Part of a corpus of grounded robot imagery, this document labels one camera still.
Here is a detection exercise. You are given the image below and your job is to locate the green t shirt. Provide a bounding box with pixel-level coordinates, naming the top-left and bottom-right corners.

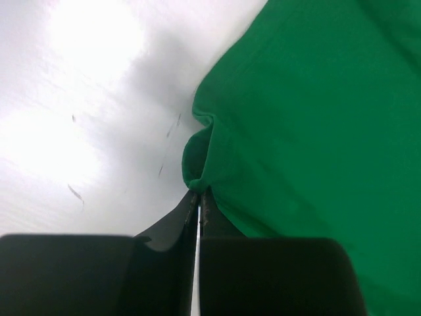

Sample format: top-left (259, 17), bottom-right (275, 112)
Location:
top-left (182, 1), bottom-right (420, 315)

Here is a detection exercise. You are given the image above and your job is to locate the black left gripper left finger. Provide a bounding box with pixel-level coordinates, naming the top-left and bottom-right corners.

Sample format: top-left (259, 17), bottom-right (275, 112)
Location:
top-left (1, 192), bottom-right (199, 315)

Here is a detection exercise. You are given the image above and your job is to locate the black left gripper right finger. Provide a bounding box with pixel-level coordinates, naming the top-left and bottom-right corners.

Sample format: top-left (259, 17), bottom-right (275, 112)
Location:
top-left (199, 190), bottom-right (367, 315)

